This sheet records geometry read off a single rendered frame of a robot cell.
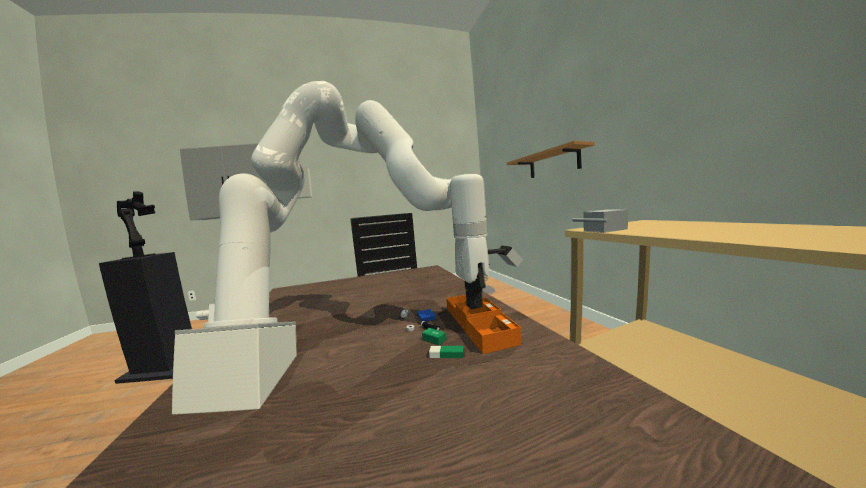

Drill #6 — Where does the orange open-top bin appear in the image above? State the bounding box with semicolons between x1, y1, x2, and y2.
446;295;521;354

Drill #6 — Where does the blue rectangular block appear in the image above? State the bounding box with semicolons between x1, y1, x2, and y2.
417;309;436;322

